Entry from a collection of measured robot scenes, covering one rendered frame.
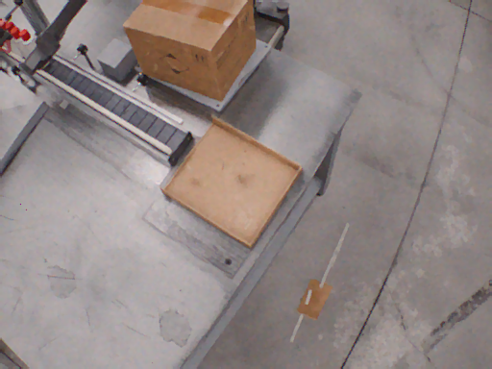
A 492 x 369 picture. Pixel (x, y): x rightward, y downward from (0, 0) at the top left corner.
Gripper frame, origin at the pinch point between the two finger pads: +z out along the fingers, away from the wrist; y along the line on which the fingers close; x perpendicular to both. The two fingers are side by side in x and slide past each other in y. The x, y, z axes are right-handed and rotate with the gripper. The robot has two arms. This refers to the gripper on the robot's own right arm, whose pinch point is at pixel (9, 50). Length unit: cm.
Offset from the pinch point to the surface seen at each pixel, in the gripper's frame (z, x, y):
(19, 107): 13.8, -12.4, 11.8
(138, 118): 14, 6, 59
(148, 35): -8, 22, 57
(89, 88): 14.1, 6.5, 35.0
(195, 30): -9, 28, 69
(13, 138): 13.8, -22.8, 19.6
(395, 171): 103, 74, 133
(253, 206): 19, 2, 102
